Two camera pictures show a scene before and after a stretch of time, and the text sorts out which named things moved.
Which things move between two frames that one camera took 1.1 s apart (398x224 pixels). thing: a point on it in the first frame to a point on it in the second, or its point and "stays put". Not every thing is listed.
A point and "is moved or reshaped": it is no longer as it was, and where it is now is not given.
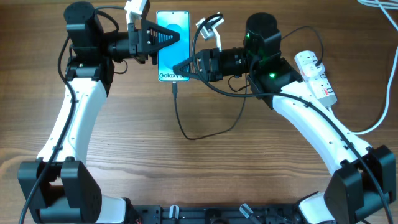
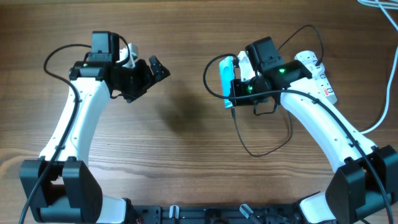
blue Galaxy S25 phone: [180, 21] is moved or reshaped
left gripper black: [143, 43] to [147, 79]
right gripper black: [213, 55] to [236, 84]
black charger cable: [239, 117] to [288, 112]
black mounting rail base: [219, 214] stays put
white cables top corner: [390, 4] stays put
